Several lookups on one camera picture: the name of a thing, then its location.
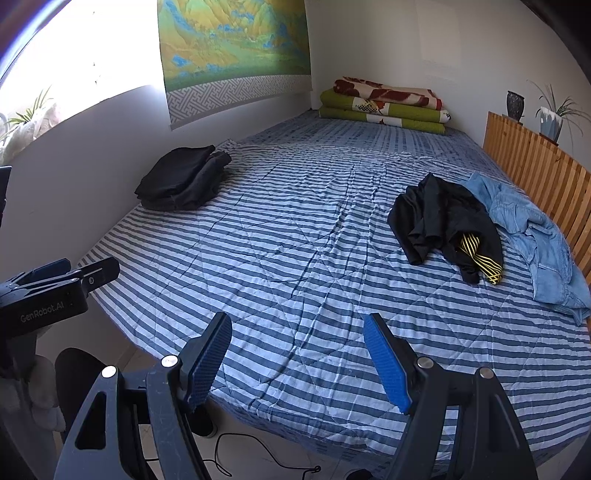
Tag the black shoe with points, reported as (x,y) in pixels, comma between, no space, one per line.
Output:
(203,422)

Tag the windowsill plant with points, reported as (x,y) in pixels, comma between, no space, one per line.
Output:
(32,120)

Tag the light blue denim garment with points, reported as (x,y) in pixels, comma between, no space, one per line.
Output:
(531,221)

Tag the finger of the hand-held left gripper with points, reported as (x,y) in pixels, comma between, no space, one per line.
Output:
(99,274)
(46,269)

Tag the black garment with yellow stripes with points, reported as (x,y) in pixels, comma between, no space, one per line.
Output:
(443,217)

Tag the potted plant in pale pot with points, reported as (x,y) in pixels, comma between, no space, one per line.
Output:
(549,124)

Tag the folded dark grey pants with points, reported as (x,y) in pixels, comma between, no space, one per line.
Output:
(203,189)

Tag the folded green patterned blanket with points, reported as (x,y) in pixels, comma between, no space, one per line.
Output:
(341,104)

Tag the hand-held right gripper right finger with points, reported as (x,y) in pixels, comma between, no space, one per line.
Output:
(385,364)

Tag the person's left hand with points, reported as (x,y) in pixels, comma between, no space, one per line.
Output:
(41,397)

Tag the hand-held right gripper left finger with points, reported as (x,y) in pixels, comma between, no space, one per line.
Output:
(210,360)

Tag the wooden slatted headboard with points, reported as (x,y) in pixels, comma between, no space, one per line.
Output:
(554,170)

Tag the landscape wall hanging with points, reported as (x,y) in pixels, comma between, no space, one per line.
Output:
(231,46)

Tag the dark vase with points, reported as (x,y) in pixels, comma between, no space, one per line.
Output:
(515,106)

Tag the blue striped bedspread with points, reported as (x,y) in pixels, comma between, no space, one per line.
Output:
(300,240)

